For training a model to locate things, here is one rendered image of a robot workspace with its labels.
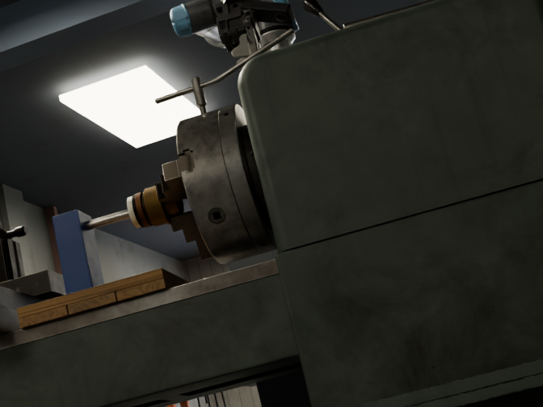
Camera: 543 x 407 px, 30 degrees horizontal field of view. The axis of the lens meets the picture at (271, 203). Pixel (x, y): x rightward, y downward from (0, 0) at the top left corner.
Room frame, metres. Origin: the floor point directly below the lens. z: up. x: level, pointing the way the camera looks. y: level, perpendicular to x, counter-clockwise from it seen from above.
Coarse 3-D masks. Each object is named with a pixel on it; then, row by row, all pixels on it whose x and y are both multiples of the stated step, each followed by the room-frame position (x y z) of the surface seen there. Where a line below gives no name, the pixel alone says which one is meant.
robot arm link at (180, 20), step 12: (204, 0) 2.17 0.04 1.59; (180, 12) 2.18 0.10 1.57; (192, 12) 2.17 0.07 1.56; (204, 12) 2.17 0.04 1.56; (180, 24) 2.19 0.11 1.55; (192, 24) 2.19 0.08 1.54; (204, 24) 2.19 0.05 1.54; (216, 24) 2.20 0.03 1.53; (180, 36) 2.22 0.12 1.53; (204, 36) 2.34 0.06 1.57; (216, 36) 2.38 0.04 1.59
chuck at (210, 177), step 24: (192, 120) 1.92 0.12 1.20; (216, 120) 1.89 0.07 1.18; (192, 144) 1.87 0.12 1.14; (216, 144) 1.86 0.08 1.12; (216, 168) 1.86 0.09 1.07; (192, 192) 1.87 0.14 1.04; (216, 192) 1.87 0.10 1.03; (240, 216) 1.89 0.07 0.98; (216, 240) 1.93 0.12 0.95; (240, 240) 1.94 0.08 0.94
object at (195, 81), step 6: (192, 78) 1.98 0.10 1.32; (198, 78) 1.98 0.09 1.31; (192, 84) 1.98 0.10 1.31; (198, 84) 1.98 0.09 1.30; (198, 90) 1.98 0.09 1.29; (198, 96) 1.98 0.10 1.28; (204, 96) 1.99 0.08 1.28; (198, 102) 1.98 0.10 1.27; (204, 102) 1.99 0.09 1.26; (204, 108) 1.99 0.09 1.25
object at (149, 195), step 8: (144, 192) 2.00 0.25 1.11; (152, 192) 2.00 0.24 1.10; (136, 200) 2.00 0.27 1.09; (144, 200) 2.00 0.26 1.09; (152, 200) 1.99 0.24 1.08; (136, 208) 2.00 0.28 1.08; (144, 208) 2.00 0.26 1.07; (152, 208) 2.00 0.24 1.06; (160, 208) 1.99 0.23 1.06; (168, 208) 2.01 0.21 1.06; (176, 208) 2.01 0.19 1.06; (136, 216) 2.01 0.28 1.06; (144, 216) 2.01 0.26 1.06; (152, 216) 2.01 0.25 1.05; (160, 216) 2.01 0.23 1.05; (168, 216) 2.02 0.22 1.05; (144, 224) 2.03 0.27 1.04; (152, 224) 2.05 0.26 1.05; (160, 224) 2.04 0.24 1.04
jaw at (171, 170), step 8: (184, 152) 1.87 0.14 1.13; (192, 152) 1.87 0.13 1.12; (176, 160) 1.89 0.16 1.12; (184, 160) 1.87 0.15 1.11; (192, 160) 1.87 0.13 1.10; (168, 168) 1.89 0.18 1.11; (176, 168) 1.89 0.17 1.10; (184, 168) 1.87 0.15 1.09; (192, 168) 1.87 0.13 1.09; (160, 176) 1.94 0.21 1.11; (168, 176) 1.89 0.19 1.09; (176, 176) 1.89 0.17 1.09; (160, 184) 1.97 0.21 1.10; (168, 184) 1.91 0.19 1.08; (176, 184) 1.92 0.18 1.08; (160, 192) 1.97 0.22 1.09; (168, 192) 1.94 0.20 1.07; (176, 192) 1.95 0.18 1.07; (184, 192) 1.96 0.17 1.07; (160, 200) 1.97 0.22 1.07; (168, 200) 1.98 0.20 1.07; (176, 200) 1.99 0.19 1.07
